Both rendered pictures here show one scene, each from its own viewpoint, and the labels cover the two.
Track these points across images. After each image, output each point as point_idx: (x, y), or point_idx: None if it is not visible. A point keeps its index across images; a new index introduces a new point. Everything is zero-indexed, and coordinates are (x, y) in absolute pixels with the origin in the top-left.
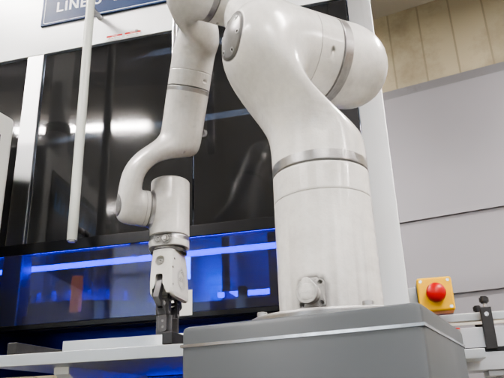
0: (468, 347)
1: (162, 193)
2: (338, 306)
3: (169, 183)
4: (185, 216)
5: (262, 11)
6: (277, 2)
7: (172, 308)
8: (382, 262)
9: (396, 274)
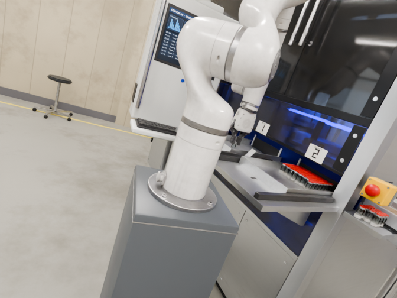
0: (391, 227)
1: None
2: (152, 190)
3: None
4: (257, 96)
5: (183, 31)
6: (195, 23)
7: None
8: (357, 156)
9: (360, 167)
